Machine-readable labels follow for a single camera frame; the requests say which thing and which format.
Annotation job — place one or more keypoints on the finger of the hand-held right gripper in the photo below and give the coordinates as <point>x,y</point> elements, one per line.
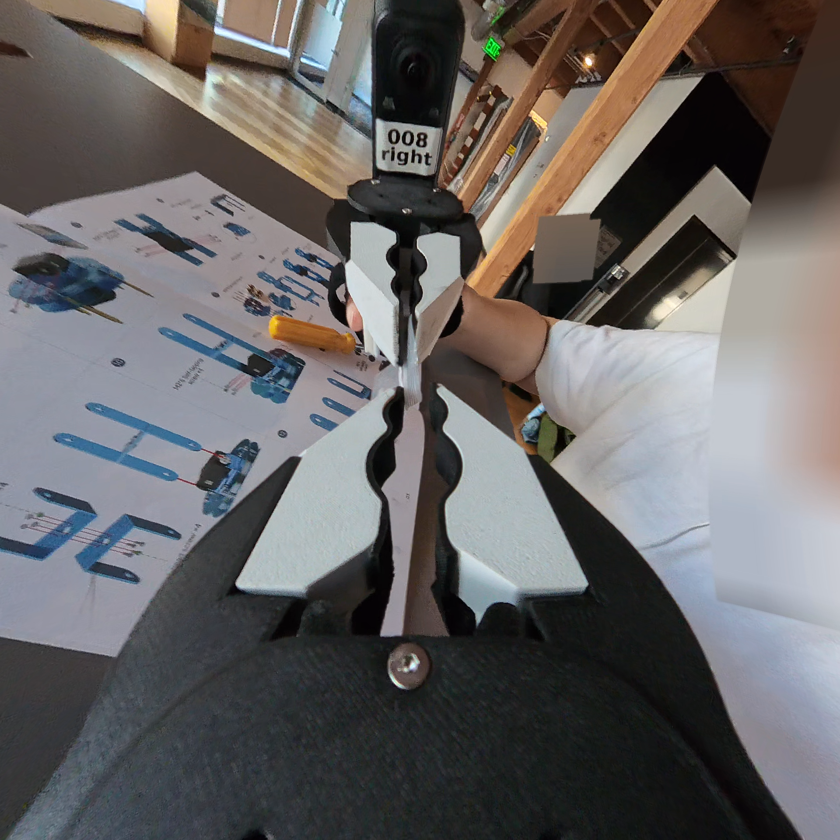
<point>443,275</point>
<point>371,275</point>

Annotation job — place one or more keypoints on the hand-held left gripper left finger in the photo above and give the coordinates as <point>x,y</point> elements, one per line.
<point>315,525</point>

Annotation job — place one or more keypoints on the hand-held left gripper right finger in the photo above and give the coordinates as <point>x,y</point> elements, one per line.
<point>512,525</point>

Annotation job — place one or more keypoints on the small zip bag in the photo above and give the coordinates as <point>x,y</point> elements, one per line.
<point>410,387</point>

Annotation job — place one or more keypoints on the person's right forearm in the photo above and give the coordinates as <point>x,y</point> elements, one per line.
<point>505,334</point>

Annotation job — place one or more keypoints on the person's right hand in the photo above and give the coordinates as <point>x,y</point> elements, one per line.
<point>354,318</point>

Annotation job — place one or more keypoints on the green exit sign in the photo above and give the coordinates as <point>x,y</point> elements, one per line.
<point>493,46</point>

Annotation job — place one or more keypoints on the green and blue bag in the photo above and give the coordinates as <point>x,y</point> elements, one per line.
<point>548,436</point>

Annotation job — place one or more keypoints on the small loose screw cluster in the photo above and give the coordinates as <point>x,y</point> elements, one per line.
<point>252,289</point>

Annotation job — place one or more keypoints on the printed assembly instruction sheet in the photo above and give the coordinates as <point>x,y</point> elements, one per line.
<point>98,394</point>

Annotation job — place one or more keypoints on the thin wooden post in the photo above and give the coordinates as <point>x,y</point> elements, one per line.
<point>525,98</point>

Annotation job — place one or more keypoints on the thick wooden post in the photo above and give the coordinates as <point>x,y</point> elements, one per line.
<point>590,131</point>

